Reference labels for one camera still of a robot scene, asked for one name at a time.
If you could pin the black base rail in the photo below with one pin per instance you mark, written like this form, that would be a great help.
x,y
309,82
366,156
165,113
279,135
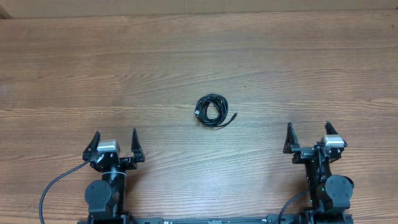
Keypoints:
x,y
270,219

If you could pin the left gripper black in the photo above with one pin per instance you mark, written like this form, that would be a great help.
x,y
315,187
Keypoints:
x,y
129,163

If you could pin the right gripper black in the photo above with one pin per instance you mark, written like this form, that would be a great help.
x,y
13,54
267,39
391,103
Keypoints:
x,y
306,152

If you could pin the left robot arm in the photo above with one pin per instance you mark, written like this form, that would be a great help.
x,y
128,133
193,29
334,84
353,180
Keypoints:
x,y
106,197

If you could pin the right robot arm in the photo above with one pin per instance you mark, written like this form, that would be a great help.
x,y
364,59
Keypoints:
x,y
330,194

